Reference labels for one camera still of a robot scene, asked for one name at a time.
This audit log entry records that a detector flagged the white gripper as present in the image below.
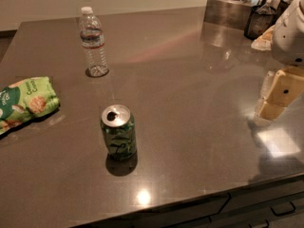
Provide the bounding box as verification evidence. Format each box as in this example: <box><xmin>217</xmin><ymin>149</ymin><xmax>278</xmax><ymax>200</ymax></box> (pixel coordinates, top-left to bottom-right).
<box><xmin>255</xmin><ymin>0</ymin><xmax>304</xmax><ymax>121</ymax></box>

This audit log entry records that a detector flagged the green soda can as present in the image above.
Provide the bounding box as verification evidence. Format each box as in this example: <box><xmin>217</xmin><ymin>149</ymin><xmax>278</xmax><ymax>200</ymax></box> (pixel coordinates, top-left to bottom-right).
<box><xmin>101</xmin><ymin>104</ymin><xmax>137</xmax><ymax>161</ymax></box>

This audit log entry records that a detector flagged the white packet on counter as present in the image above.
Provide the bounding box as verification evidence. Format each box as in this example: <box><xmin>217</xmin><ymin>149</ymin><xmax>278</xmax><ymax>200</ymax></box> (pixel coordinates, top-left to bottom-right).
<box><xmin>251</xmin><ymin>26</ymin><xmax>274</xmax><ymax>51</ymax></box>

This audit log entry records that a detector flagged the black mesh cup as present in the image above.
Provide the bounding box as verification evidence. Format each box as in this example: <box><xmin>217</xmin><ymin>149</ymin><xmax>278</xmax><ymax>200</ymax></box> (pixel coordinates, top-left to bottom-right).
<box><xmin>244</xmin><ymin>6</ymin><xmax>276</xmax><ymax>40</ymax></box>

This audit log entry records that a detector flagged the clear plastic water bottle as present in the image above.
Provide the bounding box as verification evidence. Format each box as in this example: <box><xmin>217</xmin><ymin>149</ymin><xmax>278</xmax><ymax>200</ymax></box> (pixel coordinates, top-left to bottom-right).
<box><xmin>79</xmin><ymin>7</ymin><xmax>109</xmax><ymax>78</ymax></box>

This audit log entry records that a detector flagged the green snack bag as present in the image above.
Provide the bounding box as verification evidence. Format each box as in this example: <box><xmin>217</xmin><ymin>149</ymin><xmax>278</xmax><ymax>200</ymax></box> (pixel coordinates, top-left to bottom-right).
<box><xmin>0</xmin><ymin>77</ymin><xmax>60</xmax><ymax>135</ymax></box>

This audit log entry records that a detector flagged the black drawer handle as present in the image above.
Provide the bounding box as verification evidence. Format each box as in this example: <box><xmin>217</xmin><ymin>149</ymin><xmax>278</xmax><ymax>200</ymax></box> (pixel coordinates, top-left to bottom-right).
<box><xmin>271</xmin><ymin>201</ymin><xmax>296</xmax><ymax>217</ymax></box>

